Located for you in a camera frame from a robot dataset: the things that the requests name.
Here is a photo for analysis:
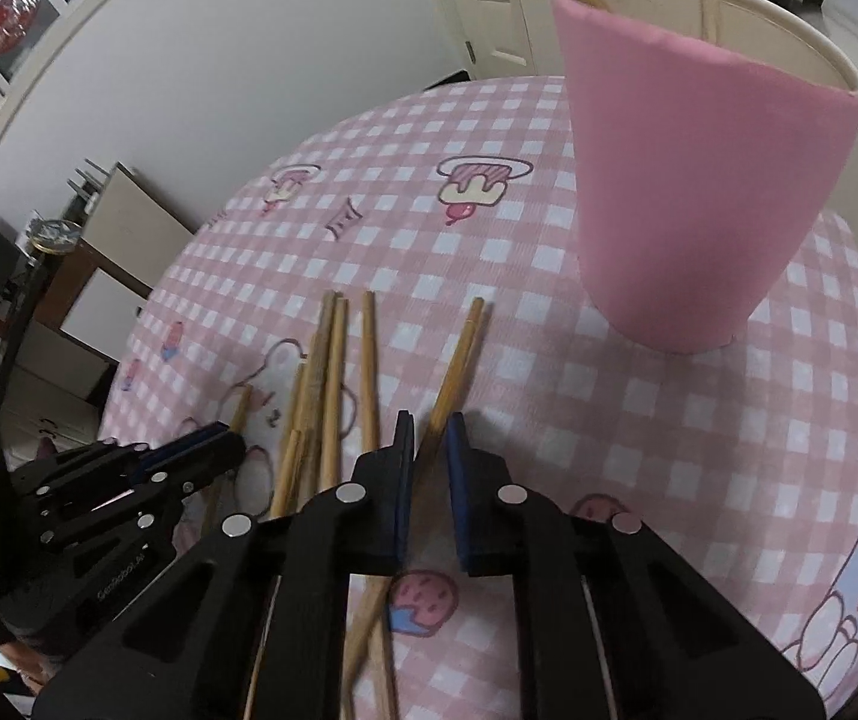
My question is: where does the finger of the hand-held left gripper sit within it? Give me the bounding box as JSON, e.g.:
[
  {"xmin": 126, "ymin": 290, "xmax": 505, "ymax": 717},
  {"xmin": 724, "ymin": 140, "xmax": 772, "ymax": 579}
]
[
  {"xmin": 13, "ymin": 422, "xmax": 233, "ymax": 501},
  {"xmin": 39, "ymin": 432, "xmax": 248, "ymax": 551}
]

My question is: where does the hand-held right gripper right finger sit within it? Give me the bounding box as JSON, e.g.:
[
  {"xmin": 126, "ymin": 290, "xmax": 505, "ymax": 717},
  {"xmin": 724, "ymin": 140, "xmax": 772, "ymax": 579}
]
[{"xmin": 444, "ymin": 411, "xmax": 827, "ymax": 720}]

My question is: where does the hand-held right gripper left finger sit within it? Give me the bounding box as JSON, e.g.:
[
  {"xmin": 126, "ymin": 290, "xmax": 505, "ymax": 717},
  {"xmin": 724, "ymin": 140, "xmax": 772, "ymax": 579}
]
[{"xmin": 31, "ymin": 411, "xmax": 416, "ymax": 720}]

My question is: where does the group of wooden chopsticks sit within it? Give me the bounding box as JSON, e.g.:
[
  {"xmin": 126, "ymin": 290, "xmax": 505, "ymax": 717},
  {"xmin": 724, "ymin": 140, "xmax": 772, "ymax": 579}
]
[{"xmin": 200, "ymin": 289, "xmax": 400, "ymax": 720}]

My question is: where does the pink cup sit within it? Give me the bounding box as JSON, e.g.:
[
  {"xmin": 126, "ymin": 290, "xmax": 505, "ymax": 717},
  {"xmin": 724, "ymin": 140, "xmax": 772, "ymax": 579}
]
[{"xmin": 549, "ymin": 0, "xmax": 858, "ymax": 357}]

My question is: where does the white drawer cabinet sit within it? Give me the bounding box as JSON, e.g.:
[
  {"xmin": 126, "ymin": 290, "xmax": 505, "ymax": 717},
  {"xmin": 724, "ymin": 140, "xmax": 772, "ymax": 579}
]
[{"xmin": 5, "ymin": 262, "xmax": 152, "ymax": 458}]

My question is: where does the beige board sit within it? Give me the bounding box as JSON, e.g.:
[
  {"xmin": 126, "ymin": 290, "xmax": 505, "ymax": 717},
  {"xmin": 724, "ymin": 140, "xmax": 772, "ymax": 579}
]
[{"xmin": 80, "ymin": 161, "xmax": 201, "ymax": 297}]

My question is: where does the round decorated clock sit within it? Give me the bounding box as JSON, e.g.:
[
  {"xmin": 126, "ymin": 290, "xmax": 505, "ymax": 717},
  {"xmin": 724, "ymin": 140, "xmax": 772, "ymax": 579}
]
[{"xmin": 28, "ymin": 216, "xmax": 85, "ymax": 252}]

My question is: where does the cream framed window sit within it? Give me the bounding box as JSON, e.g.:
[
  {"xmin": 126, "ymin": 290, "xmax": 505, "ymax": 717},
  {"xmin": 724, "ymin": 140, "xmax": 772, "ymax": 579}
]
[{"xmin": 0, "ymin": 0, "xmax": 182, "ymax": 145}]

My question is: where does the black chair back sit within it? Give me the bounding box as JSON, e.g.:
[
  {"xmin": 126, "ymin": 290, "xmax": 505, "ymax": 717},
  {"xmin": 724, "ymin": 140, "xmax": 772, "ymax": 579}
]
[{"xmin": 421, "ymin": 66, "xmax": 473, "ymax": 91}]

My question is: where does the cream panel door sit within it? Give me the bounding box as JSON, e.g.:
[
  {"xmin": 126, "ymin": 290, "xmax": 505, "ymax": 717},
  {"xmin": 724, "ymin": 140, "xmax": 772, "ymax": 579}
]
[{"xmin": 429, "ymin": 0, "xmax": 531, "ymax": 83}]

